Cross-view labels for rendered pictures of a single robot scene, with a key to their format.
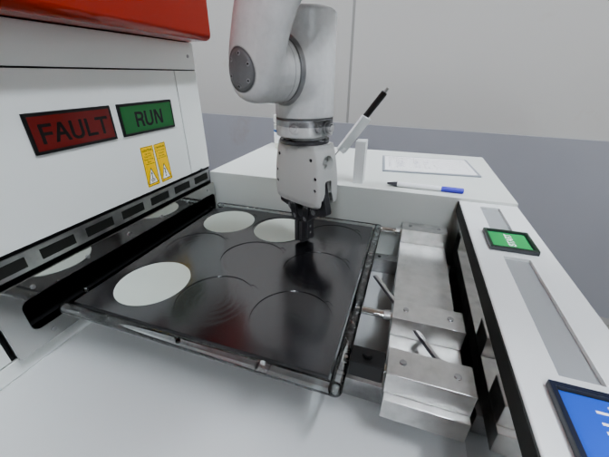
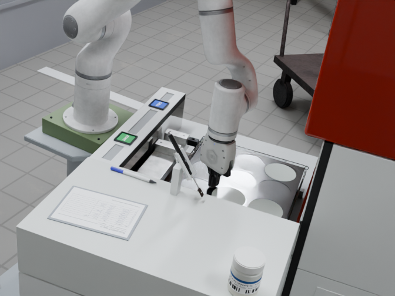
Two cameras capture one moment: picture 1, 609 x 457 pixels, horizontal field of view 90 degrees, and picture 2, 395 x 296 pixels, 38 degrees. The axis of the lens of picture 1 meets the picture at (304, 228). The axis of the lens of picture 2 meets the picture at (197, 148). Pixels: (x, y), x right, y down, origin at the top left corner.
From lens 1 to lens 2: 202 cm
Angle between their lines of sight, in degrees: 121
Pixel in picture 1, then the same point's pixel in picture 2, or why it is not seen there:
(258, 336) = not seen: hidden behind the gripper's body
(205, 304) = (252, 161)
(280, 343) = not seen: hidden behind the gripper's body
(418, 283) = (156, 167)
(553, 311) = (140, 121)
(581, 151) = not seen: outside the picture
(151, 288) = (278, 168)
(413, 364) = (180, 135)
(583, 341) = (143, 114)
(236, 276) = (244, 170)
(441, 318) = (163, 143)
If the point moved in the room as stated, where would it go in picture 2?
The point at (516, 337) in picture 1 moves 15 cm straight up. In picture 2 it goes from (160, 116) to (164, 76)
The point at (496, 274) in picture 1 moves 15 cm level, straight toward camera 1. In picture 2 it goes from (146, 129) to (177, 115)
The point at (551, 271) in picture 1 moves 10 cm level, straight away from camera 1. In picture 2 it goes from (125, 127) to (99, 136)
